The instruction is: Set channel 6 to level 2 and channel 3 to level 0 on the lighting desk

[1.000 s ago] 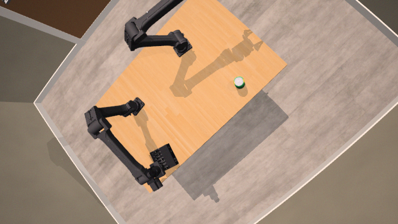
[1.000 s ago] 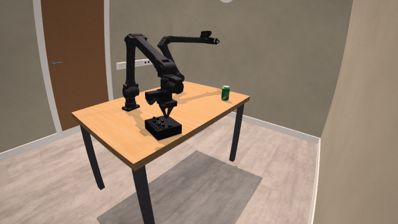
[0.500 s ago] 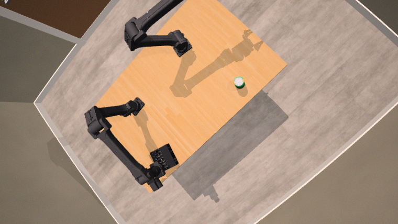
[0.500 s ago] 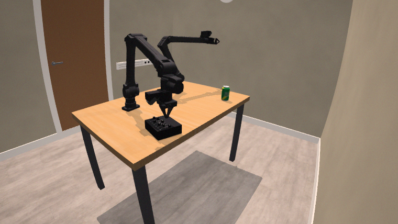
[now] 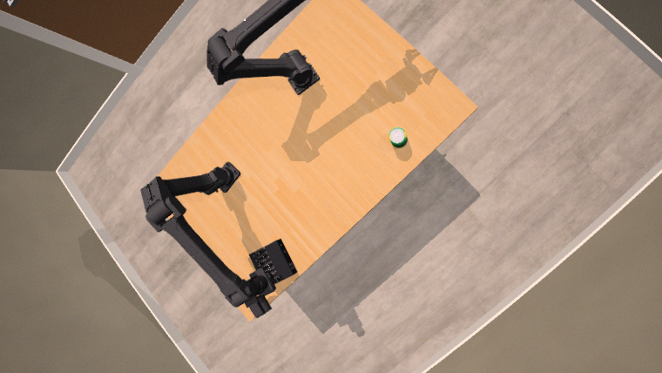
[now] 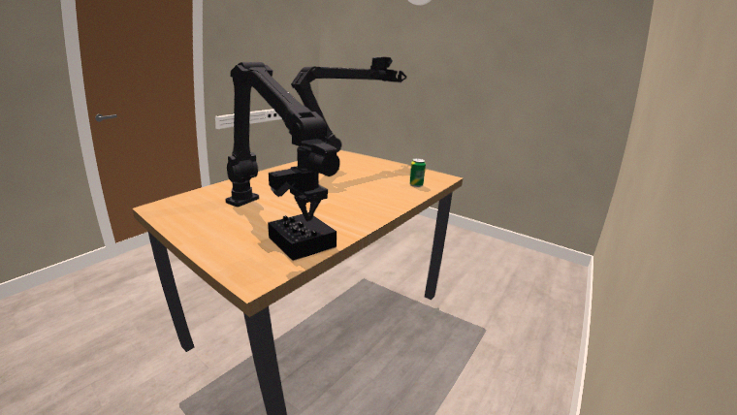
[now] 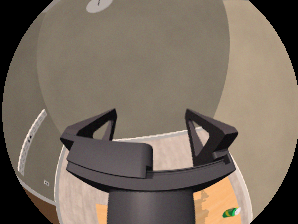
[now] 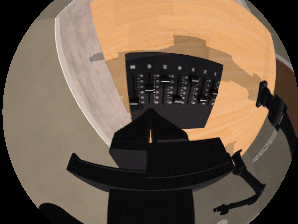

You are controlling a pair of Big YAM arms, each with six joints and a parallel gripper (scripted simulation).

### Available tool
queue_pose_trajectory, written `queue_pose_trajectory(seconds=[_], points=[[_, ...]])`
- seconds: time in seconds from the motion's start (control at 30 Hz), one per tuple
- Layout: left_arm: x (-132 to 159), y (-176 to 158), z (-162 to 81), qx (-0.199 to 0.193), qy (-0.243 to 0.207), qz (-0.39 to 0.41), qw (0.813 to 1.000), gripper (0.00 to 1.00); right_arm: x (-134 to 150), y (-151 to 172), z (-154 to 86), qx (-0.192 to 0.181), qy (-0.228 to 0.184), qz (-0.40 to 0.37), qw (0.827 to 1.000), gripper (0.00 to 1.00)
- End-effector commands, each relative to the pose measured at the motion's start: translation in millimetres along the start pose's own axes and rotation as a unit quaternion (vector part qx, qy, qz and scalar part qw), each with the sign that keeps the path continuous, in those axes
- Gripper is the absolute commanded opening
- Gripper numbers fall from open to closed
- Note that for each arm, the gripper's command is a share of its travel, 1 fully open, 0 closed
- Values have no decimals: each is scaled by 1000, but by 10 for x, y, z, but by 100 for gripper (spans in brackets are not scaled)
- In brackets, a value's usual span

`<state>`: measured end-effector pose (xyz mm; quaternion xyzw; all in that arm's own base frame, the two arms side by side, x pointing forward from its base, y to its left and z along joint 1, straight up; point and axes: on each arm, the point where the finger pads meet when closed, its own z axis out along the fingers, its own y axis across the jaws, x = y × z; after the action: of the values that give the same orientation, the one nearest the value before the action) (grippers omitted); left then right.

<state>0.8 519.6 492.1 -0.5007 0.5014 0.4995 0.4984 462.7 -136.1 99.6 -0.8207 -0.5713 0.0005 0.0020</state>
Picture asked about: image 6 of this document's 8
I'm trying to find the black lighting desk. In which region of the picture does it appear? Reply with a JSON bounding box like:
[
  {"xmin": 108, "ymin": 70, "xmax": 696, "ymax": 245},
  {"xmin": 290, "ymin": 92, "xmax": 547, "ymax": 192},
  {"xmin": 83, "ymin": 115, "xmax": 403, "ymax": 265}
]
[{"xmin": 268, "ymin": 214, "xmax": 336, "ymax": 261}]

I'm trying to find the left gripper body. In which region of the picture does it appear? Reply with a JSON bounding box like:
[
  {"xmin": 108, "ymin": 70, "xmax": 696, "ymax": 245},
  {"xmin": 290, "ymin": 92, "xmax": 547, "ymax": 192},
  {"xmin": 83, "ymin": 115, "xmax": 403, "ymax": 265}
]
[{"xmin": 384, "ymin": 71, "xmax": 401, "ymax": 82}]

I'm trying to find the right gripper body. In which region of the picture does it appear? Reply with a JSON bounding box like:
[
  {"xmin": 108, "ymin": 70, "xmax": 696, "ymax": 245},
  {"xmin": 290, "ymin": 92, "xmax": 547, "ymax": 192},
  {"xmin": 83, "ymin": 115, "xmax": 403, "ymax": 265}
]
[{"xmin": 290, "ymin": 167, "xmax": 328, "ymax": 201}]

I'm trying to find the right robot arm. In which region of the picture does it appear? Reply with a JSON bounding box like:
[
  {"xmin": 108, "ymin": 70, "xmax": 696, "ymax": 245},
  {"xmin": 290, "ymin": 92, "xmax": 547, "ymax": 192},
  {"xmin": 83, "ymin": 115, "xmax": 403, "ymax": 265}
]
[{"xmin": 225, "ymin": 62, "xmax": 340, "ymax": 208}]

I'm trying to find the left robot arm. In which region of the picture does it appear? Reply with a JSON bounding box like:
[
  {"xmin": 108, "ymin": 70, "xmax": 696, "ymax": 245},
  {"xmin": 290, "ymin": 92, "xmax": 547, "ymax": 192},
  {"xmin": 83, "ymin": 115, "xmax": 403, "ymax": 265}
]
[{"xmin": 291, "ymin": 57, "xmax": 394, "ymax": 152}]

